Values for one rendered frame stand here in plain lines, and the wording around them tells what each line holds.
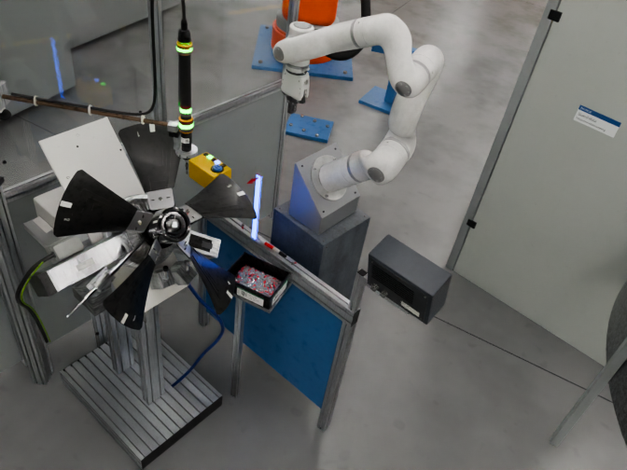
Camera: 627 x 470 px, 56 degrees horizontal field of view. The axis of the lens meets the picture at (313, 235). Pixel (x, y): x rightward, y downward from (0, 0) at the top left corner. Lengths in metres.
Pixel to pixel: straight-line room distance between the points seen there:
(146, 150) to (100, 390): 1.32
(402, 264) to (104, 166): 1.10
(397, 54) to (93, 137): 1.09
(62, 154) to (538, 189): 2.32
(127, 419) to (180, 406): 0.24
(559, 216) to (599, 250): 0.26
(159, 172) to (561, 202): 2.10
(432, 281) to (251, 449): 1.34
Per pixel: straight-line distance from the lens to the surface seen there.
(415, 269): 1.95
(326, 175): 2.37
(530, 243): 3.51
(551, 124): 3.19
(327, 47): 2.02
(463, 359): 3.42
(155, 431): 2.85
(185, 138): 1.90
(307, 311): 2.50
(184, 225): 2.03
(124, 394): 2.97
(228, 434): 2.92
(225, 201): 2.18
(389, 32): 1.88
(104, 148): 2.26
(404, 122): 2.02
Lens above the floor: 2.55
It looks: 41 degrees down
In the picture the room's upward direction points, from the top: 10 degrees clockwise
